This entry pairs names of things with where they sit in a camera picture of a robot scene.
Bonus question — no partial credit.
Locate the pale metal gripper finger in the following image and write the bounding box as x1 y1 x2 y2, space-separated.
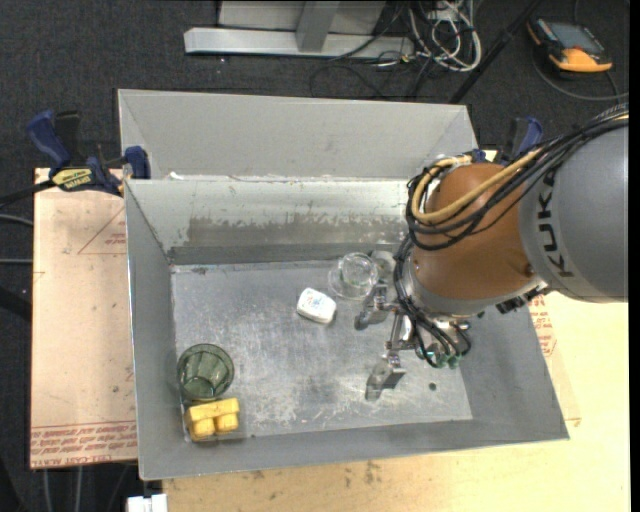
353 292 391 331
364 349 408 402

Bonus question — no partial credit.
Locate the clear glass cup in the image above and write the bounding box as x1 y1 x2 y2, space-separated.
327 251 381 302

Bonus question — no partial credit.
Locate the small white packet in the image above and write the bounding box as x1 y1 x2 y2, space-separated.
295 287 338 325

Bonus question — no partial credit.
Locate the grey metal bin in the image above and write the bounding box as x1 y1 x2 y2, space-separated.
117 88 571 481

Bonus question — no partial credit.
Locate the green clear glass tumbler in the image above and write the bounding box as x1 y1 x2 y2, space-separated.
175 343 236 405

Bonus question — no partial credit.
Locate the yellow toy block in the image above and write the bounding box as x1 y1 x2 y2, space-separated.
182 397 242 442

